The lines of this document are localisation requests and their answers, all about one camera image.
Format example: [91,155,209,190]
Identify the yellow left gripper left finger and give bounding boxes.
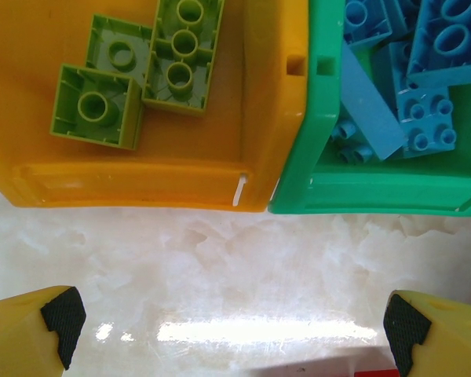
[0,285,87,377]

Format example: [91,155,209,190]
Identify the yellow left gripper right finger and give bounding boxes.
[382,289,471,377]

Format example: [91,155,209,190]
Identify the small square blue lego brick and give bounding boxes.
[396,86,458,159]

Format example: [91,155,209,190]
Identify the small lime green lego brick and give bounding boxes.
[48,63,143,152]

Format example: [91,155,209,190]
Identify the large red lego brick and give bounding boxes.
[354,368,400,377]

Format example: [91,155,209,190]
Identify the orange plastic bin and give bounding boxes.
[0,0,312,214]

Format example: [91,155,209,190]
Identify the green plastic bin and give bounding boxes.
[267,0,471,218]

